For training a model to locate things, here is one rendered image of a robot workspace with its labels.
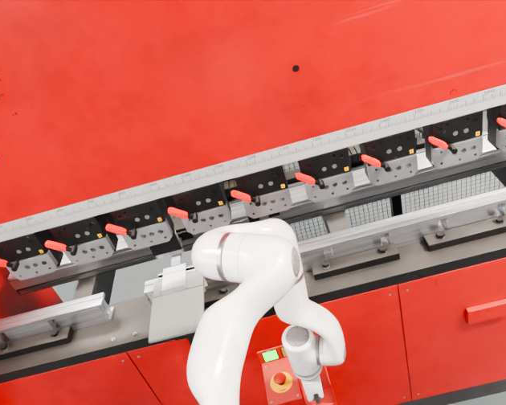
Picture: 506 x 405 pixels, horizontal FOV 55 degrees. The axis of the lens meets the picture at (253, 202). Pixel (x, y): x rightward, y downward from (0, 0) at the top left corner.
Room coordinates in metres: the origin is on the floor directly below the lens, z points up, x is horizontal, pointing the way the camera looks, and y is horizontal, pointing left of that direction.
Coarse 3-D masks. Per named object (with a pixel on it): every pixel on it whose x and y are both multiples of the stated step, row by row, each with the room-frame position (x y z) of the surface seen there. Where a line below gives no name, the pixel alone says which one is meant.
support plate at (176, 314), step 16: (192, 272) 1.29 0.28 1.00; (160, 288) 1.27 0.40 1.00; (192, 288) 1.21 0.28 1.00; (160, 304) 1.19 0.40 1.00; (176, 304) 1.17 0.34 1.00; (192, 304) 1.15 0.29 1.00; (160, 320) 1.12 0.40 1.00; (176, 320) 1.10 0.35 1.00; (192, 320) 1.08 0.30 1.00; (160, 336) 1.06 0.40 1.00; (176, 336) 1.04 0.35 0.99
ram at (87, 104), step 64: (0, 0) 1.29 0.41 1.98; (64, 0) 1.28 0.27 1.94; (128, 0) 1.26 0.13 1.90; (192, 0) 1.25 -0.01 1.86; (256, 0) 1.23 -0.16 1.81; (320, 0) 1.22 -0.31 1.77; (384, 0) 1.21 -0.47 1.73; (448, 0) 1.19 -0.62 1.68; (0, 64) 1.30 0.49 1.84; (64, 64) 1.28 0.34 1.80; (128, 64) 1.27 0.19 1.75; (192, 64) 1.25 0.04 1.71; (256, 64) 1.24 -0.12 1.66; (320, 64) 1.22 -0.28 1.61; (384, 64) 1.21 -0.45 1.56; (448, 64) 1.19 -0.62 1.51; (0, 128) 1.31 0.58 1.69; (64, 128) 1.29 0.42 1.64; (128, 128) 1.28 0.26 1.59; (192, 128) 1.26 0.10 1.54; (256, 128) 1.24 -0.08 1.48; (320, 128) 1.23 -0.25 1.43; (0, 192) 1.32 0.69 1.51; (64, 192) 1.30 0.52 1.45
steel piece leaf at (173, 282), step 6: (168, 276) 1.31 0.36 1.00; (174, 276) 1.30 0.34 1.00; (180, 276) 1.29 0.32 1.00; (162, 282) 1.29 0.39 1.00; (168, 282) 1.28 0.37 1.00; (174, 282) 1.27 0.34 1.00; (180, 282) 1.26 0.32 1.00; (162, 288) 1.26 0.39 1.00; (168, 288) 1.23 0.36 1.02; (174, 288) 1.23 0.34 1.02; (180, 288) 1.22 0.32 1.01; (162, 294) 1.23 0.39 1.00
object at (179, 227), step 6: (174, 222) 1.57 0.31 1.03; (180, 222) 1.56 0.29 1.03; (174, 228) 1.53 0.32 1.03; (180, 228) 1.52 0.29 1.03; (180, 234) 1.50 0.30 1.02; (186, 234) 1.50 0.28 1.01; (192, 234) 1.50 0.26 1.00; (180, 240) 1.48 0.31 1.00; (174, 258) 1.39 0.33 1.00; (180, 258) 1.38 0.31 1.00; (174, 264) 1.36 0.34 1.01
